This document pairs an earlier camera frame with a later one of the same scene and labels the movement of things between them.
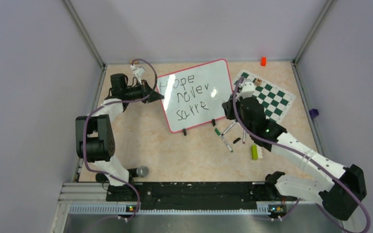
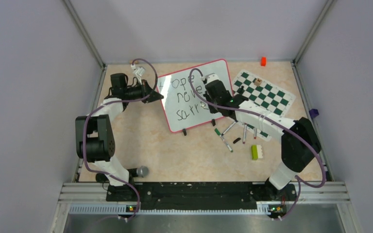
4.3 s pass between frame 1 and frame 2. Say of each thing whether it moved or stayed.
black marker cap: stayed
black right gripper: moved
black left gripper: stayed
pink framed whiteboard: stayed
